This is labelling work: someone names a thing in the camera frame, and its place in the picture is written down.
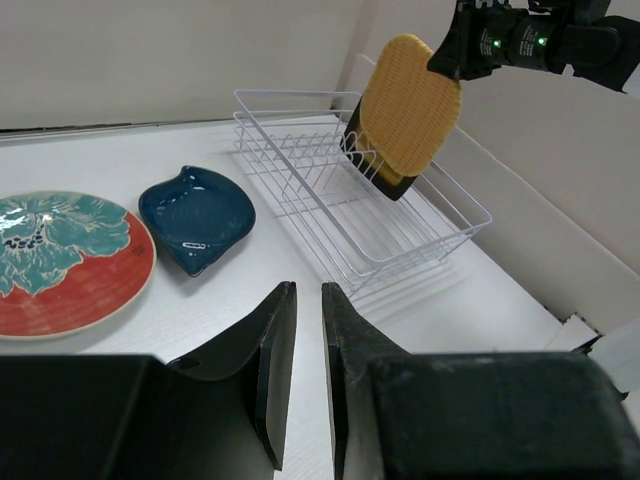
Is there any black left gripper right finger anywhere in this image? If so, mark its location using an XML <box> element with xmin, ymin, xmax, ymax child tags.
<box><xmin>322</xmin><ymin>283</ymin><xmax>630</xmax><ymax>479</ymax></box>

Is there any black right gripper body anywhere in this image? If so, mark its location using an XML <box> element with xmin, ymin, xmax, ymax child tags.
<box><xmin>427</xmin><ymin>1</ymin><xmax>529</xmax><ymax>81</ymax></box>

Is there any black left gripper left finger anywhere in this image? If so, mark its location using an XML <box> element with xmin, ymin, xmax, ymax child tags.
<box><xmin>1</xmin><ymin>282</ymin><xmax>297</xmax><ymax>479</ymax></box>

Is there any orange woven square plate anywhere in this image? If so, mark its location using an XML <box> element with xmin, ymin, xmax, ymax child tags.
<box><xmin>360</xmin><ymin>33</ymin><xmax>462</xmax><ymax>177</ymax></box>

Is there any black yellow square plate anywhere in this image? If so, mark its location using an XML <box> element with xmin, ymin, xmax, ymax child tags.
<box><xmin>340</xmin><ymin>101</ymin><xmax>417</xmax><ymax>201</ymax></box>

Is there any dark blue leaf plate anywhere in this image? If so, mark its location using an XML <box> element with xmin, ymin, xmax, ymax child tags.
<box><xmin>138</xmin><ymin>166</ymin><xmax>256</xmax><ymax>277</ymax></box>

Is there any red teal floral plate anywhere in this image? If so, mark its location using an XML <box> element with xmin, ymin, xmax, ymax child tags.
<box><xmin>1</xmin><ymin>191</ymin><xmax>157</xmax><ymax>340</ymax></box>

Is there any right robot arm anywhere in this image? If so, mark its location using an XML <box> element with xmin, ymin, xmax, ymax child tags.
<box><xmin>427</xmin><ymin>0</ymin><xmax>639</xmax><ymax>98</ymax></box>

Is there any white wire dish rack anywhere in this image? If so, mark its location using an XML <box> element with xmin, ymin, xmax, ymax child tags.
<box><xmin>234</xmin><ymin>89</ymin><xmax>492</xmax><ymax>299</ymax></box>

